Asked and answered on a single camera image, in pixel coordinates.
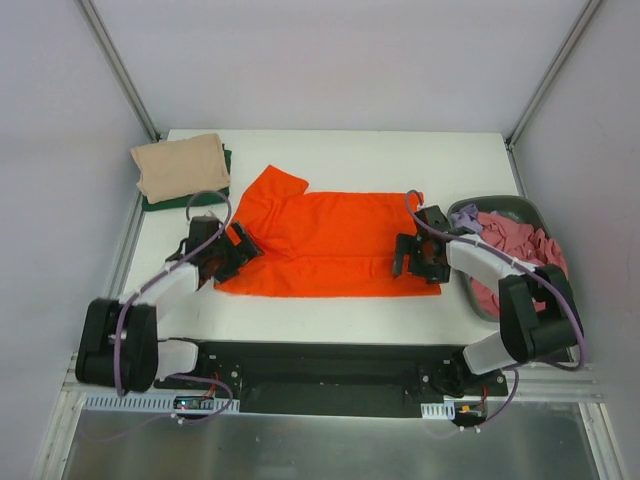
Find orange t-shirt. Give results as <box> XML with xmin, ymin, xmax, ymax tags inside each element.
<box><xmin>215</xmin><ymin>166</ymin><xmax>441</xmax><ymax>298</ymax></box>

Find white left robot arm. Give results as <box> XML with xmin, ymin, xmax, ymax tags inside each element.
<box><xmin>75</xmin><ymin>216</ymin><xmax>264</xmax><ymax>395</ymax></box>

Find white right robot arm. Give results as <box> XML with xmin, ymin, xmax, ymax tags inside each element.
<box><xmin>392</xmin><ymin>205</ymin><xmax>586</xmax><ymax>395</ymax></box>

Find folded dark green t-shirt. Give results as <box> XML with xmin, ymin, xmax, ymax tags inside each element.
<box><xmin>141</xmin><ymin>145</ymin><xmax>232</xmax><ymax>212</ymax></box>

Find lavender crumpled t-shirt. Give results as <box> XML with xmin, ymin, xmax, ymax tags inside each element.
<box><xmin>451</xmin><ymin>204</ymin><xmax>484</xmax><ymax>234</ymax></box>

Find pink crumpled t-shirt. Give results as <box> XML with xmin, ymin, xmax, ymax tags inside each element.
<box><xmin>469</xmin><ymin>210</ymin><xmax>569</xmax><ymax>319</ymax></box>

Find folded beige t-shirt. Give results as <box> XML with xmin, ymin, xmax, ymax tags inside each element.
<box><xmin>130</xmin><ymin>133</ymin><xmax>231</xmax><ymax>204</ymax></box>

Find grey-green plastic laundry bin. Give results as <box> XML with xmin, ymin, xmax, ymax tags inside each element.
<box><xmin>446</xmin><ymin>195</ymin><xmax>551</xmax><ymax>323</ymax></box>

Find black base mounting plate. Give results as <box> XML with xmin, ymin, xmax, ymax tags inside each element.
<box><xmin>154</xmin><ymin>341</ymin><xmax>507</xmax><ymax>418</ymax></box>

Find white slotted cable duct right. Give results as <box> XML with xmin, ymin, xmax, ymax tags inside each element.
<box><xmin>420</xmin><ymin>400</ymin><xmax>456</xmax><ymax>421</ymax></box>

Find white slotted cable duct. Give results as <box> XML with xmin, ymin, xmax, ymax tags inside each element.
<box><xmin>420</xmin><ymin>400</ymin><xmax>456</xmax><ymax>421</ymax></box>
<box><xmin>84</xmin><ymin>394</ymin><xmax>240</xmax><ymax>415</ymax></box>

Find aluminium front cross rail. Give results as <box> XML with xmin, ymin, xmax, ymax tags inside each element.
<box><xmin>61</xmin><ymin>352</ymin><xmax>605</xmax><ymax>403</ymax></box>

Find white slotted cable duct left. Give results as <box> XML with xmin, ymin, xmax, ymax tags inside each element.
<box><xmin>84</xmin><ymin>394</ymin><xmax>240</xmax><ymax>415</ymax></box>

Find aluminium frame rail right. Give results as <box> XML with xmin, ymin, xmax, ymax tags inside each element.
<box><xmin>505</xmin><ymin>0</ymin><xmax>606</xmax><ymax>152</ymax></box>

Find aluminium frame rail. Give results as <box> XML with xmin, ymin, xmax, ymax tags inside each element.
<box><xmin>505</xmin><ymin>0</ymin><xmax>606</xmax><ymax>152</ymax></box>
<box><xmin>75</xmin><ymin>0</ymin><xmax>161</xmax><ymax>142</ymax></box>

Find aluminium frame rail left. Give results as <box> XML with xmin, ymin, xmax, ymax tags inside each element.
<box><xmin>75</xmin><ymin>0</ymin><xmax>161</xmax><ymax>142</ymax></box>

